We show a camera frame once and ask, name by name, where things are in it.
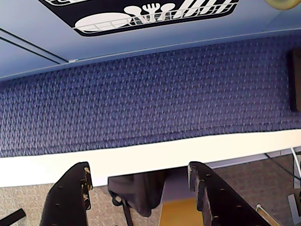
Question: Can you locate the white cable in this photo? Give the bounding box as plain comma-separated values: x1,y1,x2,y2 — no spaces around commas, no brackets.
291,147,301,180

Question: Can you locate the grey metal bracket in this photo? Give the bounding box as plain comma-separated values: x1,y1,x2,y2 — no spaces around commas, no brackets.
287,193,301,221

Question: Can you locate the yellow wooden board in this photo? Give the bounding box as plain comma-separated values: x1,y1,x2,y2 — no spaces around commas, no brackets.
158,197,200,226

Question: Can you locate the gold dishwasher door handle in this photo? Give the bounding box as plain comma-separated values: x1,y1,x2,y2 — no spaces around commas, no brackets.
265,0,300,10

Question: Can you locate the black strap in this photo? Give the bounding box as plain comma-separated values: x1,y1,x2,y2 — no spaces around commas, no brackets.
0,208,26,222

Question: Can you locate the blue wooden toy kitchen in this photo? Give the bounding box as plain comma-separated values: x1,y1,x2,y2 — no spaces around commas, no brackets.
0,0,301,80

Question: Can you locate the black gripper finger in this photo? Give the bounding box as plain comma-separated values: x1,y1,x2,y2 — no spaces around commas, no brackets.
187,161,271,226
41,161,93,226

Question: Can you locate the black fabric bag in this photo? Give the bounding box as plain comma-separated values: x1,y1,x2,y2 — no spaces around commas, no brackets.
107,170,170,226

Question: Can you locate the blue dishwasher door with sticker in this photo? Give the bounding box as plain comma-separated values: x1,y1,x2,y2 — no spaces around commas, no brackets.
0,0,301,65

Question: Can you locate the dark brown furniture foot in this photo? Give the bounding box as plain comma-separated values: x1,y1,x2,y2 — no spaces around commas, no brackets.
288,48,301,113

